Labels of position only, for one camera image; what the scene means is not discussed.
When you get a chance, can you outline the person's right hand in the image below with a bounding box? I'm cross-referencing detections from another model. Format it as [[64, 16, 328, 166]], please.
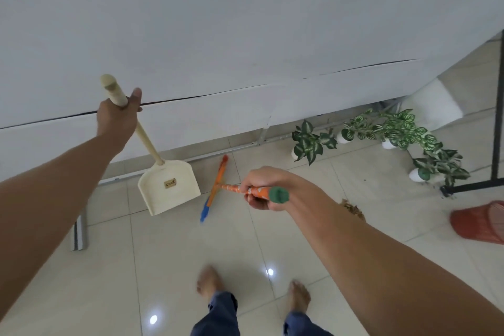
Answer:
[[240, 166, 301, 213]]

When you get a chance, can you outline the person's left hand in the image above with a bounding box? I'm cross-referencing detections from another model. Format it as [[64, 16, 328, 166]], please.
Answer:
[[96, 88, 143, 153]]

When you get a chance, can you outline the orange broom with green cap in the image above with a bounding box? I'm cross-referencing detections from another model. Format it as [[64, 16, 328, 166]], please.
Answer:
[[199, 154, 290, 223]]

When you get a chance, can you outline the cream long-handled dustpan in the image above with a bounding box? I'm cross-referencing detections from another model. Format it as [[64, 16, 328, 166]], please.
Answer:
[[100, 74, 202, 217]]

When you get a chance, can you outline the person's left forearm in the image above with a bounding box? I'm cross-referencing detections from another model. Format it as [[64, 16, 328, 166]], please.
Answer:
[[0, 131, 127, 321]]

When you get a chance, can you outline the person's right forearm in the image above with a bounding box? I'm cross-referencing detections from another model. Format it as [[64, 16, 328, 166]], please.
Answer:
[[283, 186, 504, 336]]

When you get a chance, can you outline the small potted variegated plant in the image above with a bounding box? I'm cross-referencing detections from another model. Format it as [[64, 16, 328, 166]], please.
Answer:
[[379, 109, 438, 151], [408, 142, 471, 187], [337, 108, 382, 145], [291, 120, 338, 166]]

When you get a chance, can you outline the pile of dry leaves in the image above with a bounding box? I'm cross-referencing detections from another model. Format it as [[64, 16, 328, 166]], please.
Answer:
[[340, 199, 366, 223]]

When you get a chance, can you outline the person's left leg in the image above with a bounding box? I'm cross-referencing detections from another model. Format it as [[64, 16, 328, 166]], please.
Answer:
[[190, 265, 239, 336]]

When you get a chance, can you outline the person's leg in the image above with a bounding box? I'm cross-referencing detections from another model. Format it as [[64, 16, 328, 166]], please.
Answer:
[[282, 280, 335, 336], [190, 265, 239, 336]]

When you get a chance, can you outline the person's right leg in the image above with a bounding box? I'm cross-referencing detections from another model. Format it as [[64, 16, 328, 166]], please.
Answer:
[[282, 280, 335, 336]]

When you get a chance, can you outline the red plastic waste basket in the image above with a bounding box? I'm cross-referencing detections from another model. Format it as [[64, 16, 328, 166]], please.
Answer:
[[450, 201, 504, 245]]

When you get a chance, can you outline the black metal stand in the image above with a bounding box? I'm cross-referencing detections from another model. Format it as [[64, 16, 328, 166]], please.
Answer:
[[440, 29, 504, 198]]

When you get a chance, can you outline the grey metal frame foot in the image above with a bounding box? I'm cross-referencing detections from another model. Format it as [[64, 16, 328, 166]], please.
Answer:
[[70, 212, 87, 251]]

